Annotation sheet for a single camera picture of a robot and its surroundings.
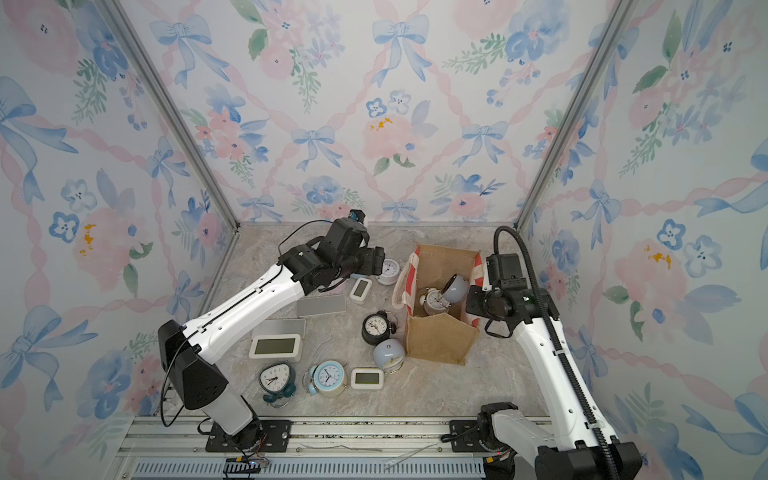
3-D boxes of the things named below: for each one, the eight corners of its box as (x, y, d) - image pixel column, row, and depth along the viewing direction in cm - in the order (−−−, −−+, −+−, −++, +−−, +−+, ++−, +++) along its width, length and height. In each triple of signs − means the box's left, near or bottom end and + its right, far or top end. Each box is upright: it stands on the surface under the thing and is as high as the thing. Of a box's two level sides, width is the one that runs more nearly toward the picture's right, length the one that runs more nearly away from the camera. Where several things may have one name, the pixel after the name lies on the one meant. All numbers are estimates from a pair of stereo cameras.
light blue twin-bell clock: (303, 397, 81) (300, 393, 78) (309, 365, 87) (305, 360, 83) (346, 397, 81) (344, 393, 78) (349, 365, 87) (347, 360, 83)
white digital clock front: (350, 389, 83) (349, 386, 81) (351, 370, 86) (351, 367, 84) (383, 389, 83) (383, 386, 81) (383, 370, 86) (383, 367, 84)
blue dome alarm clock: (371, 361, 87) (369, 350, 81) (388, 343, 91) (389, 332, 84) (388, 379, 84) (388, 369, 78) (406, 361, 87) (408, 350, 81)
